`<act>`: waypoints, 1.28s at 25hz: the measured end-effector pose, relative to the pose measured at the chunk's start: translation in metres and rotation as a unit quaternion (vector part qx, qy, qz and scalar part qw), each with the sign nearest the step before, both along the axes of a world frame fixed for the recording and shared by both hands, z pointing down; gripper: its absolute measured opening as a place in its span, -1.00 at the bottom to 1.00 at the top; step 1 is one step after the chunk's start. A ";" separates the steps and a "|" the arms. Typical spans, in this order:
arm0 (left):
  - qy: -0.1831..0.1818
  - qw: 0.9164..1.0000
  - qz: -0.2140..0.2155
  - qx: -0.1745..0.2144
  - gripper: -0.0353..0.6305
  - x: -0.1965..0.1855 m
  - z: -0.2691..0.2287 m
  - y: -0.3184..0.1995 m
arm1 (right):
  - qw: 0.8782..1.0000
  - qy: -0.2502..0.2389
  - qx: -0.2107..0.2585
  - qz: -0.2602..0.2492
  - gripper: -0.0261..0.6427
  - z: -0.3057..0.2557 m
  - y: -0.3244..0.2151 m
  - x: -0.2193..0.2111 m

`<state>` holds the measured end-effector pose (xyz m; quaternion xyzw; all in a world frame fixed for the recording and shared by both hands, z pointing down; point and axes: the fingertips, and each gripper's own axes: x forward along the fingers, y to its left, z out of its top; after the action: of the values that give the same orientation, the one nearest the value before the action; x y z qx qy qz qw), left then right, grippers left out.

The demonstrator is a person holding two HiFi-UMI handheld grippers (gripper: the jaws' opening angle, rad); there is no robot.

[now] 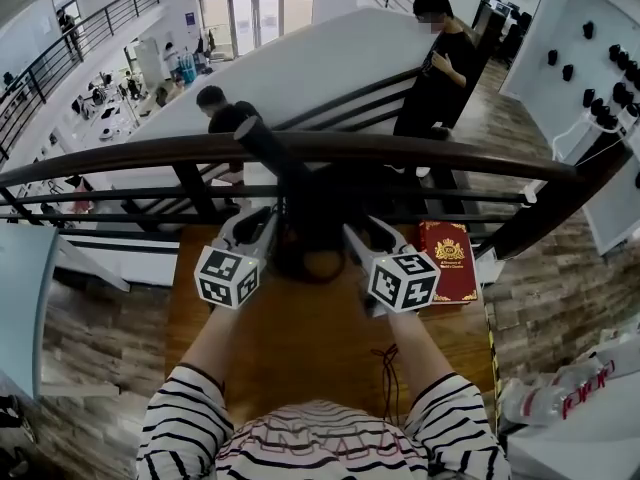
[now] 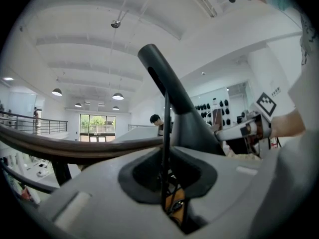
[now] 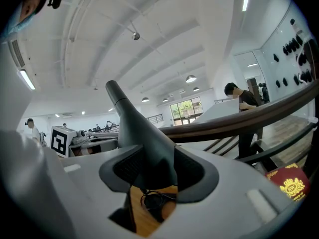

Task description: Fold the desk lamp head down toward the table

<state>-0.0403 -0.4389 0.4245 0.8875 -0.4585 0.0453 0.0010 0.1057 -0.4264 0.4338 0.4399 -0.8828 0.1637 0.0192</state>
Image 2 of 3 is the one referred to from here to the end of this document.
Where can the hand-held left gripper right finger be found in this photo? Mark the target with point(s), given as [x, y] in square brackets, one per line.
[224, 183]

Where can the black pendant ceiling lamp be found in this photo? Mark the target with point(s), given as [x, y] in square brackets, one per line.
[56, 92]
[115, 108]
[78, 105]
[117, 96]

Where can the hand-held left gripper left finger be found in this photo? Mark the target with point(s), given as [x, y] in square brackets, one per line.
[104, 203]

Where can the glass entrance door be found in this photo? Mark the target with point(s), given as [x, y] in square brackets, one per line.
[97, 128]

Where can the silver hanging ceiling fixture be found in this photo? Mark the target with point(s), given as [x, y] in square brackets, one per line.
[115, 24]

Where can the person's right forearm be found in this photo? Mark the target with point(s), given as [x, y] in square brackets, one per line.
[286, 124]

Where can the black metal balcony railing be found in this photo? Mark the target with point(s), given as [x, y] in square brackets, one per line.
[49, 126]

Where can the group of black headsets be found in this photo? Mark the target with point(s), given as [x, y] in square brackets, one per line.
[211, 111]

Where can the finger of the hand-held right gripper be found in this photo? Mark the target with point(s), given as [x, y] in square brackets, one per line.
[228, 134]

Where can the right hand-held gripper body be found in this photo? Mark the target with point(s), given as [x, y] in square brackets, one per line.
[259, 118]

